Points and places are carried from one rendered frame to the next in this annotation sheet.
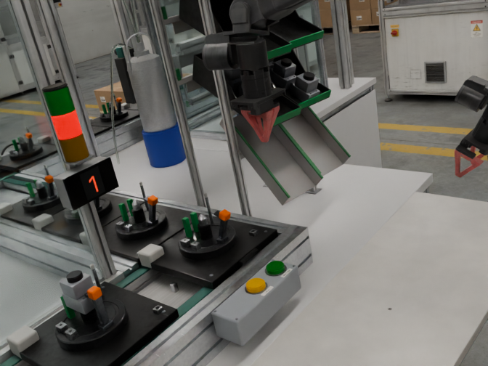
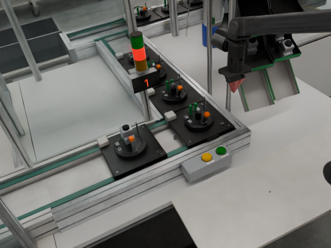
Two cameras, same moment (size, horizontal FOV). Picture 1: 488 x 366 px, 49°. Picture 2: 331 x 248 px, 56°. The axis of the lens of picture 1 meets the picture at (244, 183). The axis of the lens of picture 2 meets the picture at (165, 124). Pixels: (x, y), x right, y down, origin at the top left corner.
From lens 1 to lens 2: 0.41 m
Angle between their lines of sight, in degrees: 28
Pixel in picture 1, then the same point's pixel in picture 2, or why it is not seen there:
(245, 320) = (193, 173)
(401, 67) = not seen: outside the picture
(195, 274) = (183, 138)
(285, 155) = (259, 82)
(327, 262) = (256, 150)
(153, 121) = not seen: hidden behind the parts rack
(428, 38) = not seen: outside the picture
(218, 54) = (218, 43)
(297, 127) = (276, 65)
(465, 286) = (316, 197)
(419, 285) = (293, 185)
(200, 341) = (172, 172)
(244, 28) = (233, 37)
